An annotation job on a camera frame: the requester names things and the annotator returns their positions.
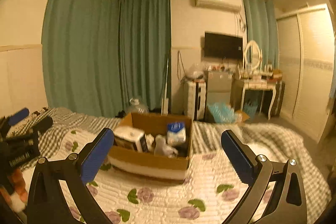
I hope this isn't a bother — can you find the floral tissue paper pack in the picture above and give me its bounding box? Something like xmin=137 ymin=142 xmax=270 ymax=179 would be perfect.
xmin=113 ymin=126 xmax=148 ymax=152

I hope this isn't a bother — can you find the blue Vinda tissue pack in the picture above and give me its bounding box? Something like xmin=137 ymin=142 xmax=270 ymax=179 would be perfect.
xmin=167 ymin=122 xmax=186 ymax=147

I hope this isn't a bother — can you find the checkered grey blanket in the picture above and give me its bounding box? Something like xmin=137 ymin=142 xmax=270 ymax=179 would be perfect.
xmin=7 ymin=107 xmax=329 ymax=169

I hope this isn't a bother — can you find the clear water jug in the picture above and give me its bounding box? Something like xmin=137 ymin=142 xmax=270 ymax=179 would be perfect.
xmin=126 ymin=98 xmax=149 ymax=114

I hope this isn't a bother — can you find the teal curtain left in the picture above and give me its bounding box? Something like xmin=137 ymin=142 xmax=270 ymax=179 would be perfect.
xmin=42 ymin=0 xmax=171 ymax=117

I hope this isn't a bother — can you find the teal curtain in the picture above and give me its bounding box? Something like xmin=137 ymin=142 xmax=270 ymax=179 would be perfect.
xmin=42 ymin=0 xmax=171 ymax=117
xmin=243 ymin=0 xmax=278 ymax=68

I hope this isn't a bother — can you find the brown cardboard box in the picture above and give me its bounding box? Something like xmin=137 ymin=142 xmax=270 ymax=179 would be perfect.
xmin=108 ymin=113 xmax=193 ymax=181

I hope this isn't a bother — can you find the floor box of bottles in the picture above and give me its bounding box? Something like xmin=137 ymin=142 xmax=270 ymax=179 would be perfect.
xmin=205 ymin=102 xmax=250 ymax=124

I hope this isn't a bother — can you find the white dressing table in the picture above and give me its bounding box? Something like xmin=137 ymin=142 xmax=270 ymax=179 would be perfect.
xmin=230 ymin=73 xmax=285 ymax=119

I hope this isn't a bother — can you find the small grey fridge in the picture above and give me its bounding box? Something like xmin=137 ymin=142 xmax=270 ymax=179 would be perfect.
xmin=205 ymin=71 xmax=232 ymax=105

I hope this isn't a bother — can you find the white suitcase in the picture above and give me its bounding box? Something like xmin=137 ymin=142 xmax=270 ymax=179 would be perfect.
xmin=183 ymin=80 xmax=206 ymax=121

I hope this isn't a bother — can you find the white oval vanity mirror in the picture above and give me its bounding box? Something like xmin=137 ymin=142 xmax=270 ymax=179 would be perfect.
xmin=243 ymin=40 xmax=262 ymax=72

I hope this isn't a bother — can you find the white sliding wardrobe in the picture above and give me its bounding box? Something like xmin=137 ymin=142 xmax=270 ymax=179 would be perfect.
xmin=277 ymin=4 xmax=334 ymax=143

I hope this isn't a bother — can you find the teal curtain right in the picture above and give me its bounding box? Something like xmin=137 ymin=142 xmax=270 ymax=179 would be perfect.
xmin=243 ymin=0 xmax=278 ymax=68

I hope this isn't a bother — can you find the white air conditioner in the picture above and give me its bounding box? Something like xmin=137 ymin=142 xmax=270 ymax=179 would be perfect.
xmin=195 ymin=0 xmax=242 ymax=12

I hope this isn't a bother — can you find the black wall television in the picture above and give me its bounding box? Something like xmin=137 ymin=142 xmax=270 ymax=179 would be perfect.
xmin=203 ymin=32 xmax=243 ymax=60

